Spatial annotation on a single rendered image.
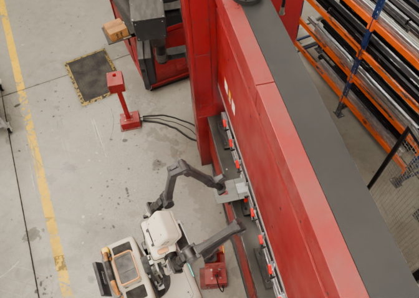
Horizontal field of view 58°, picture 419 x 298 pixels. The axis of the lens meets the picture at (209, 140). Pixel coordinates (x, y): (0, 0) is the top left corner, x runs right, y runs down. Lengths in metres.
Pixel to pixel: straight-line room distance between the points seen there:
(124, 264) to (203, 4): 1.93
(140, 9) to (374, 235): 2.21
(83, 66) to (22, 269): 2.73
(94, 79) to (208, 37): 2.75
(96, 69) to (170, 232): 3.41
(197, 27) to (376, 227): 1.83
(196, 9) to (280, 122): 1.23
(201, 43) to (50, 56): 3.39
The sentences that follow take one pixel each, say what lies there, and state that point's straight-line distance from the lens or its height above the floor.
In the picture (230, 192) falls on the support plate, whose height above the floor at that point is 1.00.
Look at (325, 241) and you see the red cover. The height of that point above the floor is 2.30.
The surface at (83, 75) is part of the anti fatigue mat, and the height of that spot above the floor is 0.01.
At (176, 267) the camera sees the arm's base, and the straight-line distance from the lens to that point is 2.59.
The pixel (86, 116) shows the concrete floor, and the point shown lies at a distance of 4.99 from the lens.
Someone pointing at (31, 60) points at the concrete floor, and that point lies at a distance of 6.00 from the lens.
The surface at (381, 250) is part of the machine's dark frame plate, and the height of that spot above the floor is 2.30.
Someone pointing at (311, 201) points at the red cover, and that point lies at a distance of 1.57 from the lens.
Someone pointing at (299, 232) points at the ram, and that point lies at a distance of 1.78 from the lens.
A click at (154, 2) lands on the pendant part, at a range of 3.03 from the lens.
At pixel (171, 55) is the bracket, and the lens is 3.75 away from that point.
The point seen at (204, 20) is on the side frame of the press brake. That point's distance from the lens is 2.78.
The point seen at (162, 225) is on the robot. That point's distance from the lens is 2.51.
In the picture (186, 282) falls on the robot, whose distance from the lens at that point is 3.53.
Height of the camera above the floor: 3.69
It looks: 56 degrees down
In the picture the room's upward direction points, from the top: 4 degrees counter-clockwise
